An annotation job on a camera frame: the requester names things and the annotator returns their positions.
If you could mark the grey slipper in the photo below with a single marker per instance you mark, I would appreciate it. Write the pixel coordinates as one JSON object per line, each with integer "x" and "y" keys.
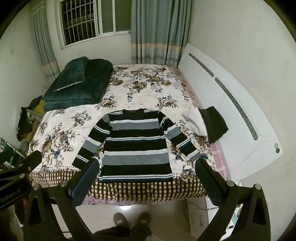
{"x": 143, "y": 219}
{"x": 120, "y": 219}

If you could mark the grey-green striped curtain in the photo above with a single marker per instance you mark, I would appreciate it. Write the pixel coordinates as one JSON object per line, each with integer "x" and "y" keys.
{"x": 157, "y": 30}
{"x": 44, "y": 46}

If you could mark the barred window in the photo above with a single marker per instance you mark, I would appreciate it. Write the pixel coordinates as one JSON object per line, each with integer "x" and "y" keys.
{"x": 108, "y": 20}

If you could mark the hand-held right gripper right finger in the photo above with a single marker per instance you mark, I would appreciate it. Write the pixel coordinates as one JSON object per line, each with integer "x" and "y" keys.
{"x": 206, "y": 183}

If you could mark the striped knit sweater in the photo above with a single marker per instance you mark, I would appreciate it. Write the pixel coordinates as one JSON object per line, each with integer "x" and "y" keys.
{"x": 136, "y": 148}

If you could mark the white folded garment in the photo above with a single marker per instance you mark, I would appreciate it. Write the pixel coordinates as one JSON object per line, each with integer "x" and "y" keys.
{"x": 194, "y": 120}

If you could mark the green box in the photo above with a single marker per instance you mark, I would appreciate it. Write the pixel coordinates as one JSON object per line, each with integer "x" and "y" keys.
{"x": 5, "y": 144}

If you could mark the dark green pillow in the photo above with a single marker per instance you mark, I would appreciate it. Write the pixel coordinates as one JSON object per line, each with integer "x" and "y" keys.
{"x": 69, "y": 76}

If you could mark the black folded garment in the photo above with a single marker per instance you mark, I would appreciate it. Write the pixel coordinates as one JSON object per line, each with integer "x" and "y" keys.
{"x": 215, "y": 125}

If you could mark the pink checked bed sheet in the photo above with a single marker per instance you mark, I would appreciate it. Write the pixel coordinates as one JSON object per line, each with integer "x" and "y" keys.
{"x": 219, "y": 157}

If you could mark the black cloth pile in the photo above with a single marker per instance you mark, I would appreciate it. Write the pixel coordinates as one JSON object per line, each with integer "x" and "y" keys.
{"x": 24, "y": 125}

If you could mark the white bedside cabinet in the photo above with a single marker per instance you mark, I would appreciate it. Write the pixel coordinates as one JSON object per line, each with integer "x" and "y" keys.
{"x": 201, "y": 222}

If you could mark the white bed headboard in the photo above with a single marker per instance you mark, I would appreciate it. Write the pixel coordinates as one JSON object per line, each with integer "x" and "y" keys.
{"x": 231, "y": 115}

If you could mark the folded dark green quilt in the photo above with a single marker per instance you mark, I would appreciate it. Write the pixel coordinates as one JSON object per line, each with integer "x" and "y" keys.
{"x": 94, "y": 88}

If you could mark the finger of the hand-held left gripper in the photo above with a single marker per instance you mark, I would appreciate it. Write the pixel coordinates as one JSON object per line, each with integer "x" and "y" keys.
{"x": 33, "y": 160}

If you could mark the floral bed blanket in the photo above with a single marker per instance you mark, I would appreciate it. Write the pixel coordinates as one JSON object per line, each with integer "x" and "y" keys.
{"x": 143, "y": 92}

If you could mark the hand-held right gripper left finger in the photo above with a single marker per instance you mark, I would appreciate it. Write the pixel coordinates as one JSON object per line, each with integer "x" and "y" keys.
{"x": 83, "y": 182}

